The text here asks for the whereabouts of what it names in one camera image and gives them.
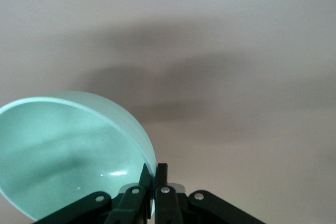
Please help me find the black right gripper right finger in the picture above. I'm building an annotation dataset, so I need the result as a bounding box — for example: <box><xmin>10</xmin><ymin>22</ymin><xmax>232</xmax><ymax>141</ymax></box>
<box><xmin>154</xmin><ymin>163</ymin><xmax>263</xmax><ymax>224</ymax></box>

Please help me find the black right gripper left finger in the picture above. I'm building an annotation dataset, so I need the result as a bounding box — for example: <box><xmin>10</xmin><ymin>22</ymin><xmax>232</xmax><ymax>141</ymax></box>
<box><xmin>34</xmin><ymin>163</ymin><xmax>153</xmax><ymax>224</ymax></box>

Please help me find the light green bowl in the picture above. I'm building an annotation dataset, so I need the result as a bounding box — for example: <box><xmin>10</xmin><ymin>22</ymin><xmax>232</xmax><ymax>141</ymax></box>
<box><xmin>0</xmin><ymin>90</ymin><xmax>156</xmax><ymax>221</ymax></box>

